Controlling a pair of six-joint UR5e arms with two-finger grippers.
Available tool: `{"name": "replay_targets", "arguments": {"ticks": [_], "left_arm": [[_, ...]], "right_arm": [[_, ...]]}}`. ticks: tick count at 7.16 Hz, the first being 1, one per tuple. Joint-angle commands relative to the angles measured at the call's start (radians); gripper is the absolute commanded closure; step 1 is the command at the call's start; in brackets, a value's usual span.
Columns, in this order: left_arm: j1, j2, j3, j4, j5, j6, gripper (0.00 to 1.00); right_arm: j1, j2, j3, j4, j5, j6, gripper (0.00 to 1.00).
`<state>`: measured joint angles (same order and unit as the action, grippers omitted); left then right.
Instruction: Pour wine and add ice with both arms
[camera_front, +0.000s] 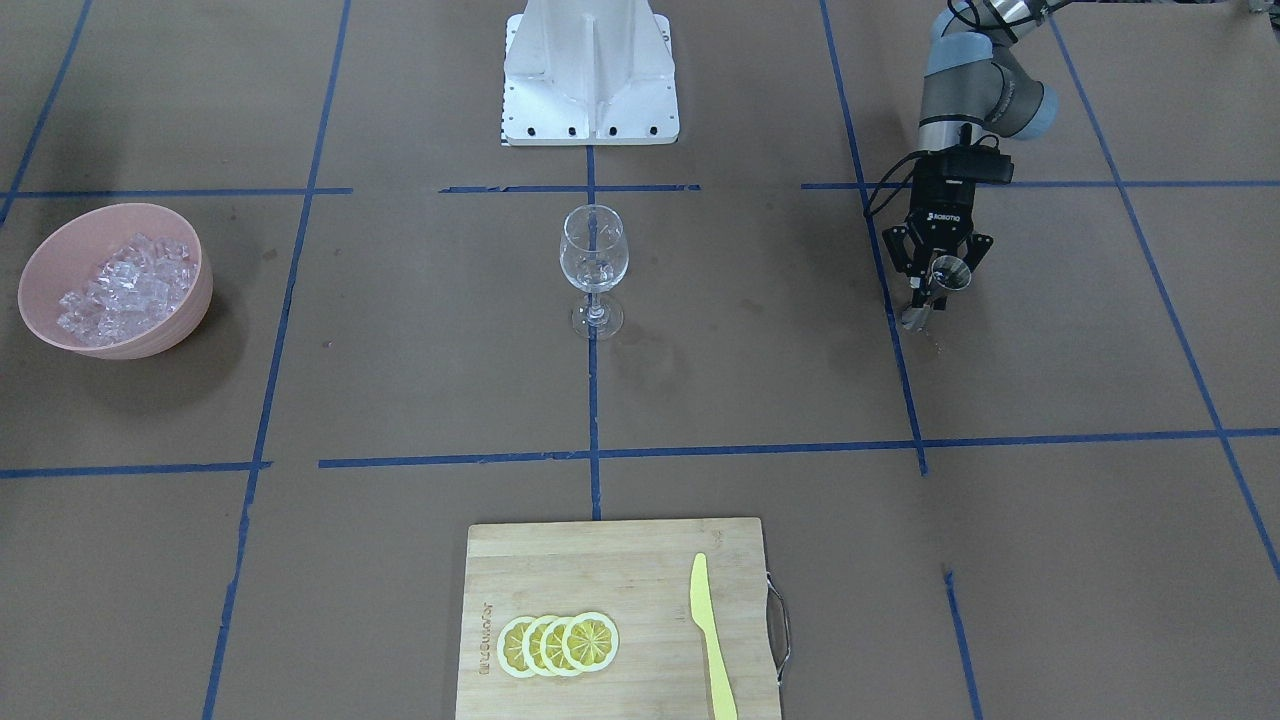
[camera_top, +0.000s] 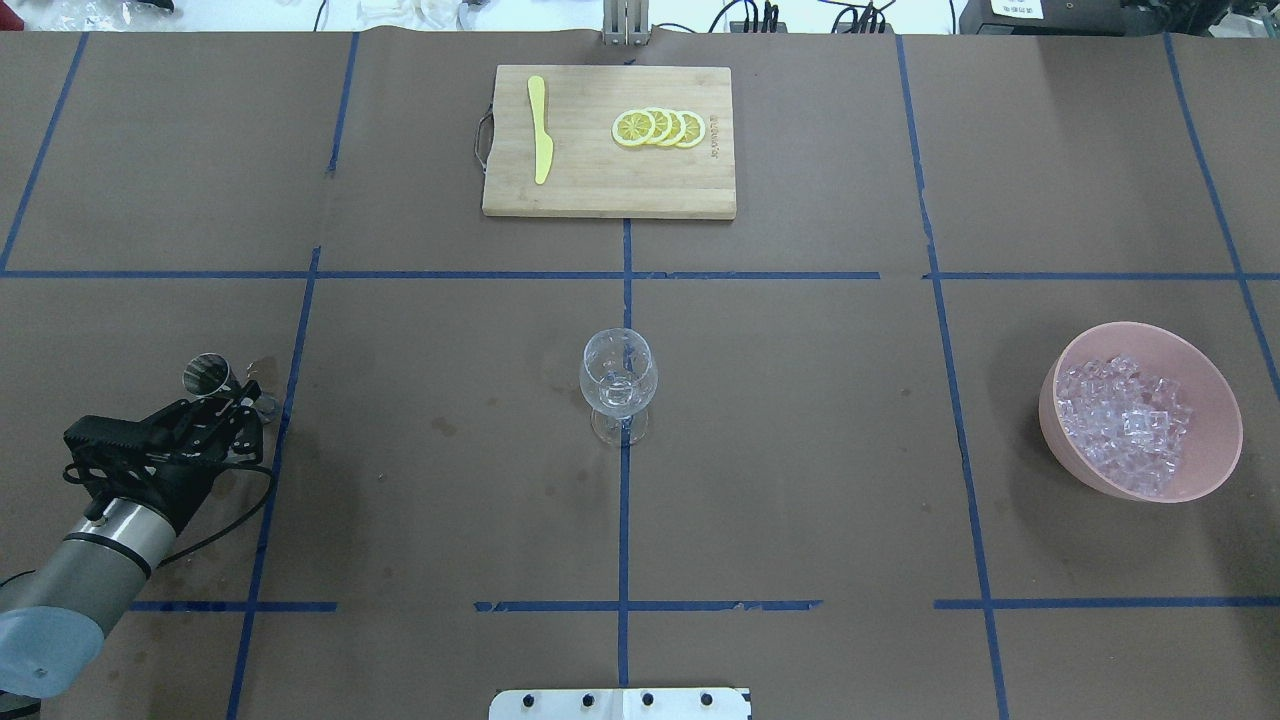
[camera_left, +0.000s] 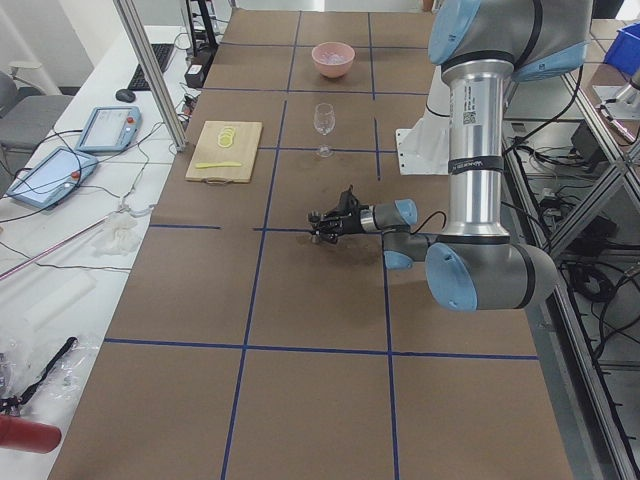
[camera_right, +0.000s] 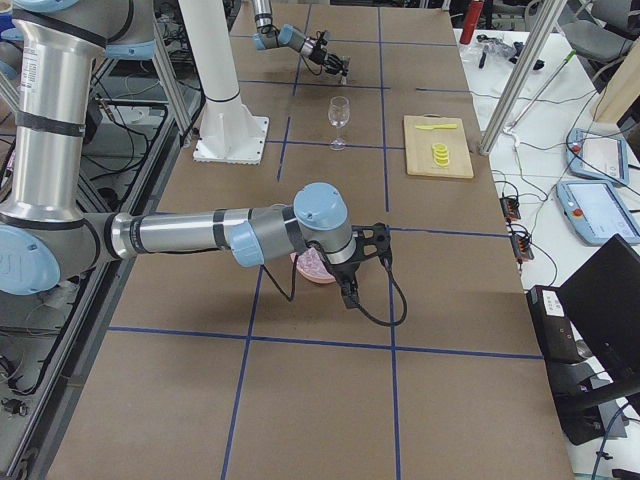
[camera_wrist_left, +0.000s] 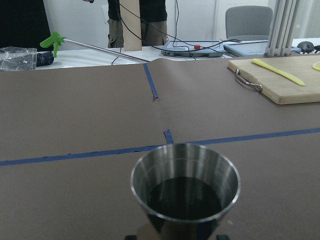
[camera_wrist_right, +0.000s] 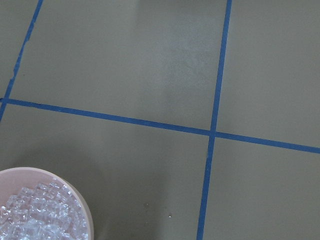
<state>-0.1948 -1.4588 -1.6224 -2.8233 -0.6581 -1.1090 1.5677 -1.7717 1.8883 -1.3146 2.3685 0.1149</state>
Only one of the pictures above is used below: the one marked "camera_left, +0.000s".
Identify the wooden cutting board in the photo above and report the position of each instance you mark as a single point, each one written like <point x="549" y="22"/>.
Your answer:
<point x="243" y="149"/>

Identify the pink bowl of ice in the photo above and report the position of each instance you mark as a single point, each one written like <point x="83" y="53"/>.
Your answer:
<point x="333" y="59"/>

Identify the teach pendant far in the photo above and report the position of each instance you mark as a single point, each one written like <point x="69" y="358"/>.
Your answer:
<point x="109" y="130"/>

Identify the aluminium frame post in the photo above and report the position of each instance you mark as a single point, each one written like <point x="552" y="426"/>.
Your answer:
<point x="138" y="38"/>

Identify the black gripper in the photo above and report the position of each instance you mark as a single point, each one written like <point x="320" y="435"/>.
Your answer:
<point x="349" y="224"/>

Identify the black power adapter box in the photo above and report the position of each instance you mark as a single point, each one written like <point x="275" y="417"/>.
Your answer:
<point x="194" y="76"/>

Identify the teach pendant near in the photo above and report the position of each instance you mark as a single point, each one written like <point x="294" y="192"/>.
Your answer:
<point x="53" y="178"/>

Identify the black computer mouse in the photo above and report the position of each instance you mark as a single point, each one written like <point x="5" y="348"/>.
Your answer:
<point x="125" y="95"/>

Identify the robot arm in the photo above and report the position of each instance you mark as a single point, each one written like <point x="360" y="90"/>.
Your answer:
<point x="479" y="46"/>

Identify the steel double jigger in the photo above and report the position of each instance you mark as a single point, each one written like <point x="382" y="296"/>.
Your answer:
<point x="314" y="225"/>

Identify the white crumpled cloth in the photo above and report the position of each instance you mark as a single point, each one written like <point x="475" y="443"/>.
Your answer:
<point x="117" y="236"/>

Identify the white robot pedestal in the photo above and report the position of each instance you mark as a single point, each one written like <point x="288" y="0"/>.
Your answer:
<point x="436" y="141"/>

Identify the clear wine glass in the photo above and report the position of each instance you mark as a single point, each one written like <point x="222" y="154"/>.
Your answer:
<point x="324" y="123"/>

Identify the teach pendant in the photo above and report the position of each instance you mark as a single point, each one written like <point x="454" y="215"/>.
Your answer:
<point x="53" y="178"/>
<point x="109" y="130"/>

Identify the red fire extinguisher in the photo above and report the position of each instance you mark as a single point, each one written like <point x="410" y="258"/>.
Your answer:
<point x="28" y="436"/>

